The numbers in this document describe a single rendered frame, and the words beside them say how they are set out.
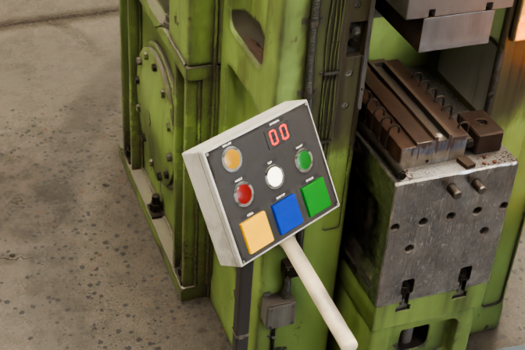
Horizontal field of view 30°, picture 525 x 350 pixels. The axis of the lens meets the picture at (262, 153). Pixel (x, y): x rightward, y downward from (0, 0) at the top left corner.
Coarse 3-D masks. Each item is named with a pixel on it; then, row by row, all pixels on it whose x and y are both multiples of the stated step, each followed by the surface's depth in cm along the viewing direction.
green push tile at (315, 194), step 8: (312, 184) 233; (320, 184) 235; (304, 192) 231; (312, 192) 233; (320, 192) 235; (304, 200) 232; (312, 200) 233; (320, 200) 235; (328, 200) 236; (312, 208) 233; (320, 208) 235
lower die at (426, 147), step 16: (368, 64) 291; (400, 64) 293; (368, 80) 284; (384, 80) 283; (416, 80) 285; (368, 96) 279; (384, 96) 277; (400, 96) 276; (416, 96) 277; (432, 96) 279; (368, 112) 274; (400, 112) 271; (416, 112) 269; (432, 112) 270; (384, 128) 266; (416, 128) 265; (448, 128) 265; (384, 144) 267; (400, 144) 260; (416, 144) 259; (432, 144) 261; (448, 144) 263; (464, 144) 265; (400, 160) 260; (416, 160) 262; (432, 160) 264
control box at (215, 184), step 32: (256, 128) 223; (288, 128) 229; (192, 160) 217; (224, 160) 217; (256, 160) 223; (288, 160) 229; (320, 160) 236; (224, 192) 217; (256, 192) 223; (288, 192) 229; (224, 224) 218; (224, 256) 223; (256, 256) 222
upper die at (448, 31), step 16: (384, 0) 254; (384, 16) 255; (400, 16) 247; (432, 16) 237; (448, 16) 238; (464, 16) 240; (480, 16) 242; (400, 32) 248; (416, 32) 240; (432, 32) 239; (448, 32) 241; (464, 32) 243; (480, 32) 245; (416, 48) 242; (432, 48) 242
